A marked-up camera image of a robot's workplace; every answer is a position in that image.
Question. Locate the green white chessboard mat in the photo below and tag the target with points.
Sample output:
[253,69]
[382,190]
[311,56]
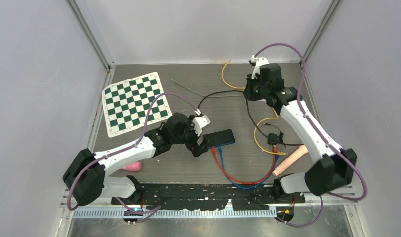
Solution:
[126,103]

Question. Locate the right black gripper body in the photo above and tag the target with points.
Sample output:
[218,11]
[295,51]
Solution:
[257,90]

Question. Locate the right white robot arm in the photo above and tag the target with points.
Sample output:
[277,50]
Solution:
[332,163]

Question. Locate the beige cylinder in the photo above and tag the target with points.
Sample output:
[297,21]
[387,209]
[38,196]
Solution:
[290,160]

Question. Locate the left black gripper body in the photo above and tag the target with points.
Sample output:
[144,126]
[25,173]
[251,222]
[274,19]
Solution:
[188,133]

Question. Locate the black network switch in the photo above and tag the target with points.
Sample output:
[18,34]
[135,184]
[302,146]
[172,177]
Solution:
[220,138]

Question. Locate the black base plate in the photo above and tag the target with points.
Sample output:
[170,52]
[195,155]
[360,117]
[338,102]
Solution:
[207,197]

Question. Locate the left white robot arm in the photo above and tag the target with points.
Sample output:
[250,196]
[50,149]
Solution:
[88,177]

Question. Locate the slotted cable duct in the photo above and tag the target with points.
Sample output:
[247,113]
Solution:
[228,212]

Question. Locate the black power adapter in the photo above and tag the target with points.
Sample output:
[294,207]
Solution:
[273,138]

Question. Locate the pink cylinder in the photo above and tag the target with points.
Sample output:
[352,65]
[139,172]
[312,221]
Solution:
[133,167]

